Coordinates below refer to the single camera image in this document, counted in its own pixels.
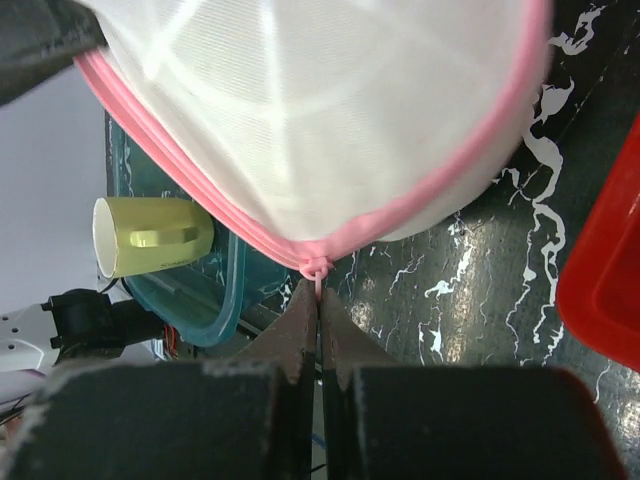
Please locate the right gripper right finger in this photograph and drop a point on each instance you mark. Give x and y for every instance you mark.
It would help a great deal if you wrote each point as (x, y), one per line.
(388, 420)

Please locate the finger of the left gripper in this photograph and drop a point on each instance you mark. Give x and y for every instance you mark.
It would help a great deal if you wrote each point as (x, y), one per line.
(40, 38)

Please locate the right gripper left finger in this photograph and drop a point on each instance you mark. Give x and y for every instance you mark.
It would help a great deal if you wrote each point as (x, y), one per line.
(246, 417)

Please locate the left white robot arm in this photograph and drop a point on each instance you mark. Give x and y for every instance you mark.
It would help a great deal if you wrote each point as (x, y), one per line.
(80, 323)

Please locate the teal transparent tray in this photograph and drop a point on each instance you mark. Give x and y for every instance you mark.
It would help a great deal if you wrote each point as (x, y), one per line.
(204, 300)

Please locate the pale yellow mug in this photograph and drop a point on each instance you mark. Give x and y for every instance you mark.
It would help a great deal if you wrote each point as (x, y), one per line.
(140, 235)

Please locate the red plastic bin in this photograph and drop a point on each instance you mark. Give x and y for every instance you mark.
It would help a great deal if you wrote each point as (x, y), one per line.
(598, 291)

